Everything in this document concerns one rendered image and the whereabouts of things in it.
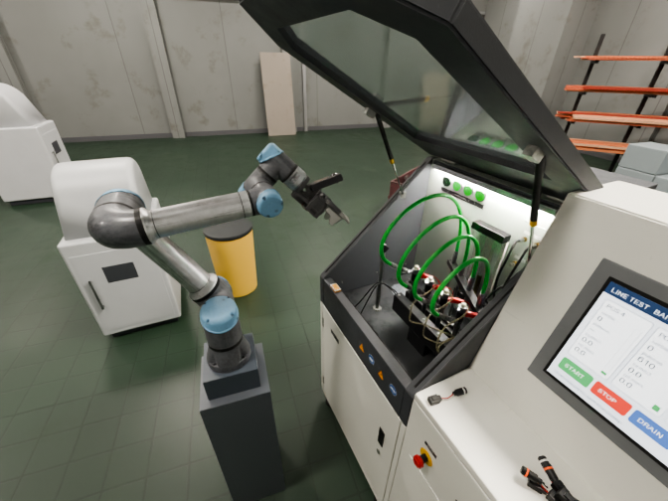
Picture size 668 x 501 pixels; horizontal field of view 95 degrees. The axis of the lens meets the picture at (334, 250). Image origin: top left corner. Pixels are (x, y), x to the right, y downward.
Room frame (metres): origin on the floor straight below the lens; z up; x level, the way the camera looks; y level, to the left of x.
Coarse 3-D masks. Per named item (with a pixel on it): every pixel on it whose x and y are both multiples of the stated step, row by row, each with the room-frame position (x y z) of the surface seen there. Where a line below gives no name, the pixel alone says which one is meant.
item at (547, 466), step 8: (544, 456) 0.37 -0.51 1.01; (544, 464) 0.35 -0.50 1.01; (520, 472) 0.34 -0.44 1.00; (528, 472) 0.33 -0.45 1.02; (552, 472) 0.33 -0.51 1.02; (528, 480) 0.33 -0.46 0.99; (536, 480) 0.32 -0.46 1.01; (552, 480) 0.32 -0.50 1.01; (560, 480) 0.32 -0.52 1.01; (536, 488) 0.31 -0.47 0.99; (544, 488) 0.31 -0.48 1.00; (560, 488) 0.30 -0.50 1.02; (552, 496) 0.29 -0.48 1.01; (560, 496) 0.29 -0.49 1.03; (568, 496) 0.28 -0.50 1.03
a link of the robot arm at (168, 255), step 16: (112, 192) 0.80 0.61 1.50; (128, 192) 0.82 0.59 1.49; (144, 208) 0.81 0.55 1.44; (160, 240) 0.80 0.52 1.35; (160, 256) 0.78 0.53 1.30; (176, 256) 0.80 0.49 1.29; (176, 272) 0.79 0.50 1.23; (192, 272) 0.82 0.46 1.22; (192, 288) 0.81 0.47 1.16; (208, 288) 0.82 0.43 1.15; (224, 288) 0.86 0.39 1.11
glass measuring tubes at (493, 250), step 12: (480, 228) 1.05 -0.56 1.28; (492, 228) 1.02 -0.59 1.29; (480, 240) 1.04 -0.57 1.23; (492, 240) 1.00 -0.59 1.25; (504, 240) 0.96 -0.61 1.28; (480, 252) 1.03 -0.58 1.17; (492, 252) 1.00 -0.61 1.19; (504, 252) 0.97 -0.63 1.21; (480, 264) 1.01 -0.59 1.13; (492, 264) 0.97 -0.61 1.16; (468, 276) 1.07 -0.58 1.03; (480, 276) 1.00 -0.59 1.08; (492, 276) 0.98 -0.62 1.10; (480, 288) 1.00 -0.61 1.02
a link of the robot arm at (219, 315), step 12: (216, 300) 0.78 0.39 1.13; (228, 300) 0.78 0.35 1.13; (204, 312) 0.72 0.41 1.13; (216, 312) 0.73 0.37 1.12; (228, 312) 0.73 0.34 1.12; (204, 324) 0.70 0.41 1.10; (216, 324) 0.69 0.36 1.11; (228, 324) 0.70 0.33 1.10; (240, 324) 0.75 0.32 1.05; (216, 336) 0.69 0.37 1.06; (228, 336) 0.70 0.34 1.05; (240, 336) 0.73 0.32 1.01; (216, 348) 0.69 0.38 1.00
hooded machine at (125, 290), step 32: (96, 160) 2.03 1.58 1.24; (128, 160) 2.07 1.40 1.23; (64, 192) 1.77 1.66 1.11; (96, 192) 1.83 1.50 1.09; (64, 224) 1.69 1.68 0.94; (64, 256) 1.59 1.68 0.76; (96, 256) 1.65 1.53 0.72; (128, 256) 1.72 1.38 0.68; (96, 288) 1.62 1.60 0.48; (128, 288) 1.69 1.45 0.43; (160, 288) 1.77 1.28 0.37; (96, 320) 1.59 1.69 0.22; (128, 320) 1.66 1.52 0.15; (160, 320) 1.74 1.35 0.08
